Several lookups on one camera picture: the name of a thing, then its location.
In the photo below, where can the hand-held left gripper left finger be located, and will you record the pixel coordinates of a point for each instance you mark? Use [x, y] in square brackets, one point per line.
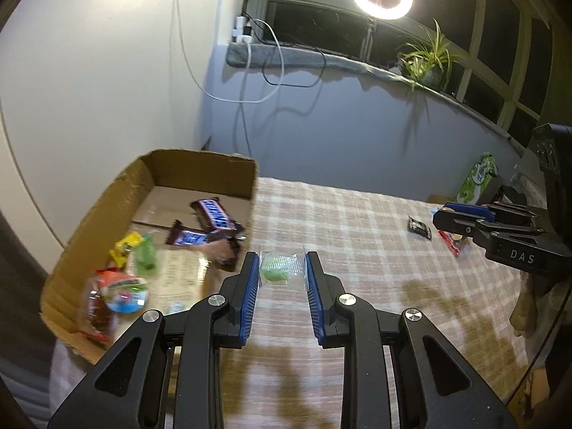
[250, 295]

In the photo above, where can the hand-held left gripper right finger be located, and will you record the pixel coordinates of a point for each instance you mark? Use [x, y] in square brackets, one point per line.
[313, 295]

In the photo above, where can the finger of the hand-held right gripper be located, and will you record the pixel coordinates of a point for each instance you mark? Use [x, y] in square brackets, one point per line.
[456, 223]
[469, 209]

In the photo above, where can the clear red-edged candy packet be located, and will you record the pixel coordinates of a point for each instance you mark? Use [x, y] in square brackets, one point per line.
[94, 319]
[449, 241]

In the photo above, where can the green jelly cup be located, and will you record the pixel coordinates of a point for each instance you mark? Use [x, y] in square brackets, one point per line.
[279, 268]

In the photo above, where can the brown snack packet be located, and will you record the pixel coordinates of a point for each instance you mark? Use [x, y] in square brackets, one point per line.
[223, 252]

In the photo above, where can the brown chocolate bar blue label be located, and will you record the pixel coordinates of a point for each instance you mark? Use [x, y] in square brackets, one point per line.
[216, 216]
[187, 237]

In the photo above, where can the green snack packet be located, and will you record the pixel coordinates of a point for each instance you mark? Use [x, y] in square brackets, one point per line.
[145, 257]

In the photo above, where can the round red green candy packet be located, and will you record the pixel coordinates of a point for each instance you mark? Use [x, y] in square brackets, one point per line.
[123, 292]

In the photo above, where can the cardboard box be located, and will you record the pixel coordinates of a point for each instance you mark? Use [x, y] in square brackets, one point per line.
[178, 187]

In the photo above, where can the yellow snack packet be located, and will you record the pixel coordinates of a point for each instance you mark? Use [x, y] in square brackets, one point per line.
[125, 248]

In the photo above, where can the person's right hand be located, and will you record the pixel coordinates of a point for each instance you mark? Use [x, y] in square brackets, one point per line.
[527, 304]

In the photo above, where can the green snack bag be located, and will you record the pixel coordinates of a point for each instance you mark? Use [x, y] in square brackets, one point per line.
[478, 178]

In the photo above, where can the small black snack packet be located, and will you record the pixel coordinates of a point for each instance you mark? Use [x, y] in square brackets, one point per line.
[419, 228]

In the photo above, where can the checked tablecloth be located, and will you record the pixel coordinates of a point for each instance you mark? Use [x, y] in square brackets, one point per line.
[380, 254]

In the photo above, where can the potted spider plant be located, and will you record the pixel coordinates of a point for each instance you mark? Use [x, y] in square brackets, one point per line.
[429, 60]

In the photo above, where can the grey windowsill cloth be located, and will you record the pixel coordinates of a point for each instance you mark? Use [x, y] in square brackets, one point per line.
[339, 60]

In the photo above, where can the white charger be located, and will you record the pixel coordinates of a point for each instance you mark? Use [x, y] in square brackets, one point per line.
[243, 36]
[241, 22]

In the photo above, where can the window frame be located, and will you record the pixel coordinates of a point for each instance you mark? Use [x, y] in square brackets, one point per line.
[480, 31]

